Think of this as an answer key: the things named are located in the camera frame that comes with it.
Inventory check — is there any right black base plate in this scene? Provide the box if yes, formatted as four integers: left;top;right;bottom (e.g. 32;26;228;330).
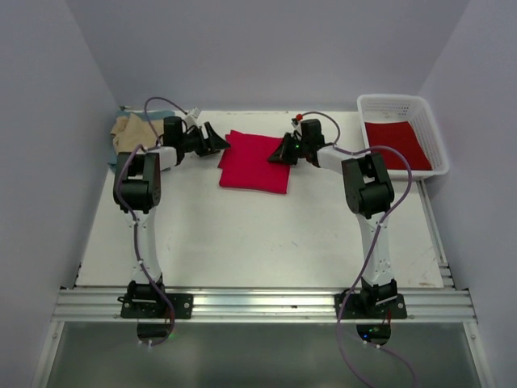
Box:
334;292;408;320

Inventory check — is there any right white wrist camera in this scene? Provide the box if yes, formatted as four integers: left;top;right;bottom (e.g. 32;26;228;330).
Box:
292;114;304;130

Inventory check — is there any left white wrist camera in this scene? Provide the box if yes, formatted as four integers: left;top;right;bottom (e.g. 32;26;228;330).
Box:
184;108;201;129

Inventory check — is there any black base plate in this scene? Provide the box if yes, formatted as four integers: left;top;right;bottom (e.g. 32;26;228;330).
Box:
117;293;194;319
334;292;408;320

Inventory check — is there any dark red folded shirt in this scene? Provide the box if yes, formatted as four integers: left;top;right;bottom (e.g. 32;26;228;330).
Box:
365;121;432;171

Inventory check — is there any aluminium mounting rail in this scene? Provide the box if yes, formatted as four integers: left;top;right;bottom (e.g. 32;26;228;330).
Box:
51;287;477;323

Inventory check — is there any beige crumpled shirt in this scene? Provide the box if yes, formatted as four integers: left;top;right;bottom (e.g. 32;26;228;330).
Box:
111;113;157;154

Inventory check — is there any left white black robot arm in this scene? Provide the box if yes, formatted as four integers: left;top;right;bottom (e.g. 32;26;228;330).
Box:
113;116;230;318

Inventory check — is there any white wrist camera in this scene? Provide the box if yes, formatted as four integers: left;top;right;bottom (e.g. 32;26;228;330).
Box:
292;114;304;130
184;108;201;129

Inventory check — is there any white plastic basket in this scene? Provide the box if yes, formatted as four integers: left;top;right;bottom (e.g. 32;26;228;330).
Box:
357;94;449;179

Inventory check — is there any blue folded shirt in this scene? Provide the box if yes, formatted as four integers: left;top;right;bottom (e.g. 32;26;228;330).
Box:
108;111;174;171

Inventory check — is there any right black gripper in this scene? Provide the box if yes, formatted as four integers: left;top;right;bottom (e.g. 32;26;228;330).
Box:
267;132;309;166

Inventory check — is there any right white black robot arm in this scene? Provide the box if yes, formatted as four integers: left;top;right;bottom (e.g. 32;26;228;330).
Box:
267;116;398;318

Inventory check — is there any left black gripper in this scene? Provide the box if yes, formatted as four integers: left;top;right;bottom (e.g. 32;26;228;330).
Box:
179;122;229;157

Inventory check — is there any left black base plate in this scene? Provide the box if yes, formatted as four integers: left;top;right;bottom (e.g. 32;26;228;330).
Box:
117;293;194;319

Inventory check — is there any bright red t shirt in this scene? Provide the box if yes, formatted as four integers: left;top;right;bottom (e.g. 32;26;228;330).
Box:
218;130;290;195

